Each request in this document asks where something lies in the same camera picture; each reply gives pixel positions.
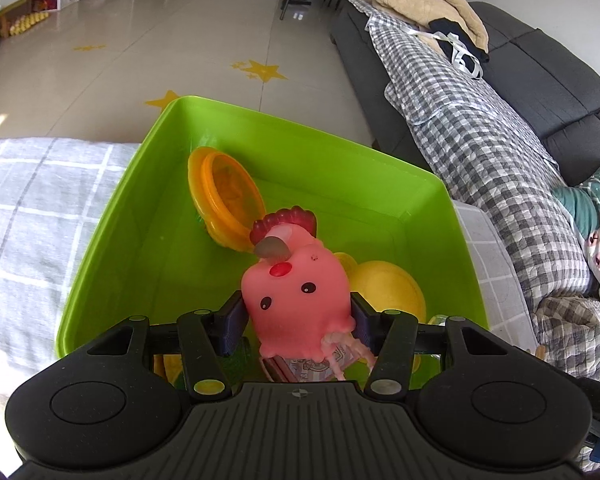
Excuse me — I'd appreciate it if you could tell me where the pink chicken squeeze toy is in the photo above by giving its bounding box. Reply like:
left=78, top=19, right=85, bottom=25
left=240, top=206, right=376, bottom=380

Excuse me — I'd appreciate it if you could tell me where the yellow corn toy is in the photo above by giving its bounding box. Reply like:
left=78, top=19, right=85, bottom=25
left=154, top=354, right=183, bottom=386

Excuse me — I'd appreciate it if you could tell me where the yellow bell pepper toy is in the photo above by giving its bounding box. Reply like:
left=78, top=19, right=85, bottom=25
left=335, top=252, right=427, bottom=323

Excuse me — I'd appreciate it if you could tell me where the green plastic cookie box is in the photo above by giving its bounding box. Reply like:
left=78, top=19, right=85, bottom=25
left=56, top=96, right=488, bottom=356

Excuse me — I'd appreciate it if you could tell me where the orange pumpkin half toy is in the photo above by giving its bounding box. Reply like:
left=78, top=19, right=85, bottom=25
left=187, top=146, right=266, bottom=252

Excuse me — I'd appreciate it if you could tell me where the grey plaid blanket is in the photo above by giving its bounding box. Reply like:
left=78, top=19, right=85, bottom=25
left=349, top=0, right=600, bottom=381

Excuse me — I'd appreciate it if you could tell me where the grey checked table cloth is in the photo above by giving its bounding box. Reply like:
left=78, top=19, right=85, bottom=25
left=0, top=135, right=546, bottom=411

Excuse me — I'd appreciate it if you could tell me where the black white garment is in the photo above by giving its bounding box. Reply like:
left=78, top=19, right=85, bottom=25
left=428, top=18, right=490, bottom=79

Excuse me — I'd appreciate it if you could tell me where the dark grey sofa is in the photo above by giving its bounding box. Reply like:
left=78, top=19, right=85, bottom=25
left=330, top=1, right=600, bottom=185

